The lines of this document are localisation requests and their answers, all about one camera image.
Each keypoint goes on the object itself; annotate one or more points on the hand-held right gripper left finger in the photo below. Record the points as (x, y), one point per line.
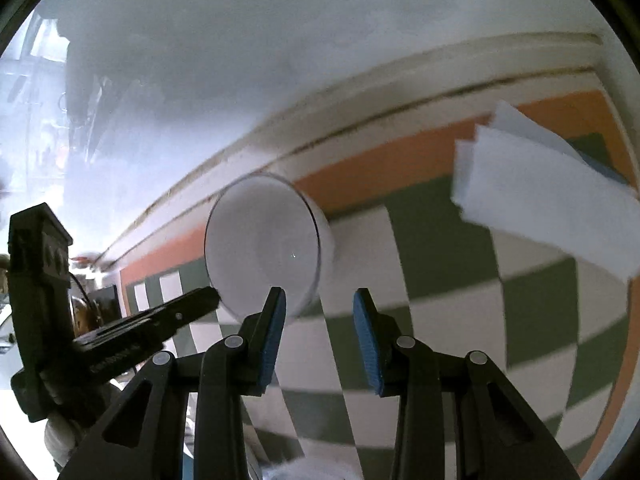
(272, 340)

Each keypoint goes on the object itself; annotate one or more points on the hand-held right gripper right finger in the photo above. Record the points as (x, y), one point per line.
(367, 345)

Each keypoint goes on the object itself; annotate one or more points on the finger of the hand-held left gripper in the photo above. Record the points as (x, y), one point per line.
(185, 307)

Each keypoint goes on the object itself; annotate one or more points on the white bowl with dark rim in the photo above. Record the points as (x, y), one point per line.
(265, 255)

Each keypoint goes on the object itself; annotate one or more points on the green checkered tablecloth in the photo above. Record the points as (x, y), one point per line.
(475, 320)

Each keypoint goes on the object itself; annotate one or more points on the white paper tissue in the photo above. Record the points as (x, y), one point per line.
(530, 200)

